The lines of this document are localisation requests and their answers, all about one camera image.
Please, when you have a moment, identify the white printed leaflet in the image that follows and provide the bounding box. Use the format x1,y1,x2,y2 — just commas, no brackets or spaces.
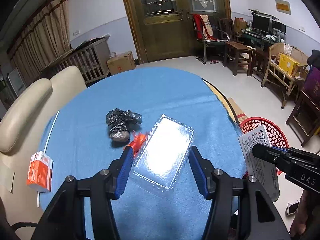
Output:
238,125,280,202

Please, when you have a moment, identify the clear plastic clamshell container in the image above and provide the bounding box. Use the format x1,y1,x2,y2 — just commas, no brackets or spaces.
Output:
130,114,194,199

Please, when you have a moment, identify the red mesh trash basket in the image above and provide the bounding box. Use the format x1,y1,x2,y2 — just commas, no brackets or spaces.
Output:
238,117,289,176

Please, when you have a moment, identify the black plastic trash bag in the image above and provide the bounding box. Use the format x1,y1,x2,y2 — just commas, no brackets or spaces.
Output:
105,108,143,142

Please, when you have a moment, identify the dark wooden stool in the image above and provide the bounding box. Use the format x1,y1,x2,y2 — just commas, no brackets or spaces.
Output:
286,90,319,147

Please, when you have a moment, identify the small orange plastic bag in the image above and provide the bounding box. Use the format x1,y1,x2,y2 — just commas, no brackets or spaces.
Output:
127,131,148,157

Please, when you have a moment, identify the blue tablecloth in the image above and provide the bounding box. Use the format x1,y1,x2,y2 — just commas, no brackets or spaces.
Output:
40,67,246,239

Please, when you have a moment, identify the orange white medicine box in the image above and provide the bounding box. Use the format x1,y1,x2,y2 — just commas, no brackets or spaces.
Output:
26,151,53,193

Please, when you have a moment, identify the flat cardboard on floor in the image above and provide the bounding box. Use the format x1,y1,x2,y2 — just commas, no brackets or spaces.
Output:
227,98,248,123

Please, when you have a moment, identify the purple gift bag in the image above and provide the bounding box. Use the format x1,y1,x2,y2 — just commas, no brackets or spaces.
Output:
303,67,320,104

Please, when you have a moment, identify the white plastic straw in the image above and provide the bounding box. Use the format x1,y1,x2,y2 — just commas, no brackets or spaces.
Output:
37,111,60,208

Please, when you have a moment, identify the wicker bamboo chair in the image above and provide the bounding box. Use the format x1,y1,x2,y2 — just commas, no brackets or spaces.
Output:
261,43,309,109

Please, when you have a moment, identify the cream leather sofa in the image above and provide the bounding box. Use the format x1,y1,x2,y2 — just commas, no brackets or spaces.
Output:
1,66,86,239

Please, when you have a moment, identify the yellow box on chair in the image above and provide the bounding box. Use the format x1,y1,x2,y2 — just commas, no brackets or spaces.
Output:
278,53,299,76

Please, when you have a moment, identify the wooden baby crib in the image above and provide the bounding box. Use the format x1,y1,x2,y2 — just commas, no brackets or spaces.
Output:
41,35,111,84

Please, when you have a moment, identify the dark wooden side table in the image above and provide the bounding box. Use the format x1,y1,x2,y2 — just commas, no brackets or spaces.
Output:
223,41,253,76

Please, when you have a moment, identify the computer monitor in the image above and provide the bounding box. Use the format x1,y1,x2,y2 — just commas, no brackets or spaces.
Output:
252,14,271,35

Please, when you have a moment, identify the chair with red cloth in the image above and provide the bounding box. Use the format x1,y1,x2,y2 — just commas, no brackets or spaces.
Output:
192,14,231,64

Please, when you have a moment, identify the dark wooden armchair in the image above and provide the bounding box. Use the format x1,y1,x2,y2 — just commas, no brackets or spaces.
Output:
217,18,238,42

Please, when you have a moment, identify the brown curtain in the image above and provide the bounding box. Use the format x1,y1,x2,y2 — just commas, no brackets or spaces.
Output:
7,0,71,85

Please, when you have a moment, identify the wooden double door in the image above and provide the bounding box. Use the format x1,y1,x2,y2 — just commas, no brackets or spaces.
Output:
123,0,231,63

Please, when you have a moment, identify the cardboard box by wall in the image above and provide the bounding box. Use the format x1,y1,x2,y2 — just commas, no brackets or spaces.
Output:
107,51,136,75

